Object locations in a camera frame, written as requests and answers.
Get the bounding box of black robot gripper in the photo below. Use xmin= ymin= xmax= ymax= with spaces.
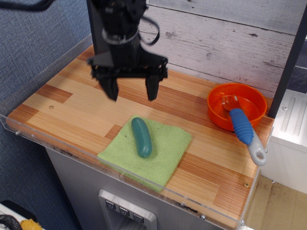
xmin=87 ymin=31 xmax=168 ymax=101

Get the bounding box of green toy cucumber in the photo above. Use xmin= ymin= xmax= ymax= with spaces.
xmin=131 ymin=117 xmax=153 ymax=158

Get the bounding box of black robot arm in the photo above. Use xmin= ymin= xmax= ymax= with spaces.
xmin=87 ymin=0 xmax=168 ymax=101

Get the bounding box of green knitted cloth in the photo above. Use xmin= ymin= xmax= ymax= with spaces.
xmin=97 ymin=115 xmax=192 ymax=193

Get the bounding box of grey toy fridge cabinet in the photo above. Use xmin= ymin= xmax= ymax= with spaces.
xmin=47 ymin=149 xmax=219 ymax=230

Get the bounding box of orange plastic bowl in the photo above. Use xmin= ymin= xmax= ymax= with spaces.
xmin=207 ymin=83 xmax=268 ymax=131

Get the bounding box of silver dispenser button panel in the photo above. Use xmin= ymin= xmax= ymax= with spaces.
xmin=98 ymin=189 xmax=158 ymax=230

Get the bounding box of white ribbed appliance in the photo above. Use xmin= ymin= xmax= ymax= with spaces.
xmin=260 ymin=90 xmax=307 ymax=193

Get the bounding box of dark left vertical post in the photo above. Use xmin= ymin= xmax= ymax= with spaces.
xmin=87 ymin=0 xmax=109 ymax=55

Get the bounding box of dark vertical post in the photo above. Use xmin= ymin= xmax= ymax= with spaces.
xmin=268 ymin=6 xmax=307 ymax=118
xmin=87 ymin=0 xmax=109 ymax=55

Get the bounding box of clear acrylic guard rail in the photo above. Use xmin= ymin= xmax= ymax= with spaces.
xmin=0 ymin=35 xmax=260 ymax=229

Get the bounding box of fork with blue grey handle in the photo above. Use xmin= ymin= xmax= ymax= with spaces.
xmin=221 ymin=95 xmax=267 ymax=166

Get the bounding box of dark right vertical post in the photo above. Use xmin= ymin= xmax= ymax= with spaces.
xmin=268 ymin=6 xmax=307 ymax=118

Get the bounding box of black braided cable sleeve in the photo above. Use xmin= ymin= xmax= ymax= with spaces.
xmin=0 ymin=214 xmax=23 ymax=230

